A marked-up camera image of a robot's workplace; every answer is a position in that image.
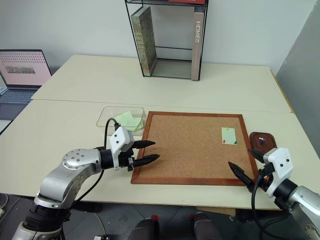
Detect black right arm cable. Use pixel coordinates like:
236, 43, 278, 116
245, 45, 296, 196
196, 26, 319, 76
250, 172, 270, 240

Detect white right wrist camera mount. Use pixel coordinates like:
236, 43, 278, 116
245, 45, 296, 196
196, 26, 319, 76
263, 147, 293, 199

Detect white cable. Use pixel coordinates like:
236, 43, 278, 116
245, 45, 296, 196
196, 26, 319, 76
0, 192, 9, 215

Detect clear plastic box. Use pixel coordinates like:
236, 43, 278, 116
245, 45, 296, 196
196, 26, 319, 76
96, 106, 147, 136

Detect green sticky notes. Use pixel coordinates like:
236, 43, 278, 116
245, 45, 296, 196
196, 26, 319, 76
115, 111, 145, 133

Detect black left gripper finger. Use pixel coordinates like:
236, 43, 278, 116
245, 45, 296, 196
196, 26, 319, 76
134, 153, 161, 169
133, 140, 157, 150

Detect dark rounded shape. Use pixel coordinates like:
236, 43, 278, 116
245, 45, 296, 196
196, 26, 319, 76
189, 211, 221, 240
129, 214, 161, 240

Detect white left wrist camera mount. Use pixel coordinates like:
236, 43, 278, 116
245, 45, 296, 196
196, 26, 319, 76
109, 126, 135, 172

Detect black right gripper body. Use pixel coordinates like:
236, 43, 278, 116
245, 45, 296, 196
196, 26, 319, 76
248, 163, 275, 193

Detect patterned grey-green book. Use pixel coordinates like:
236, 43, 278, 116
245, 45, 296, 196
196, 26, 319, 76
130, 5, 158, 77

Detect open laptop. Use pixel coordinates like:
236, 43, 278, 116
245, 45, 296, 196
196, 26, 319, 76
0, 49, 53, 136

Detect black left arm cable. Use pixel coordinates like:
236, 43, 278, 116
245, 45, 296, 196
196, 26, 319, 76
71, 117, 121, 203

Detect grey panel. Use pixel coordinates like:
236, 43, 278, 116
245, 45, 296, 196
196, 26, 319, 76
275, 9, 320, 165

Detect red book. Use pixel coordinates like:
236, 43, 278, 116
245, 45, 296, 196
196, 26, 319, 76
168, 0, 207, 6

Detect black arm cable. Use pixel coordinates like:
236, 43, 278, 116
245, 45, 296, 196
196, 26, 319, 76
250, 172, 270, 240
71, 117, 121, 203

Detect wood-framed cork board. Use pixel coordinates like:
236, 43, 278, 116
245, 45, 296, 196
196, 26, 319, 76
130, 111, 260, 187

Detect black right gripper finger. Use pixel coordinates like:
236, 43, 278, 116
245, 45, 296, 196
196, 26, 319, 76
247, 148, 265, 165
227, 161, 254, 193

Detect dark brown wooden tray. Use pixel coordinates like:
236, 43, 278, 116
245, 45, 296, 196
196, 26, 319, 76
248, 131, 278, 154

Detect black wire shelf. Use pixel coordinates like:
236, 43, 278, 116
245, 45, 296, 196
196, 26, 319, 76
124, 0, 210, 82

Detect light green paper note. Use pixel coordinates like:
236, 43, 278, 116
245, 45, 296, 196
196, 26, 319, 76
221, 127, 239, 145

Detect beige HOMES book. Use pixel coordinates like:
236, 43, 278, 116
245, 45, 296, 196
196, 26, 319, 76
190, 5, 204, 82

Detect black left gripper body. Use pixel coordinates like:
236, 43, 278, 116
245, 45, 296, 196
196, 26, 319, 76
118, 141, 138, 173

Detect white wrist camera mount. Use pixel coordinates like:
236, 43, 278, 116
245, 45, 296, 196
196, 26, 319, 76
109, 126, 135, 172
263, 147, 293, 199

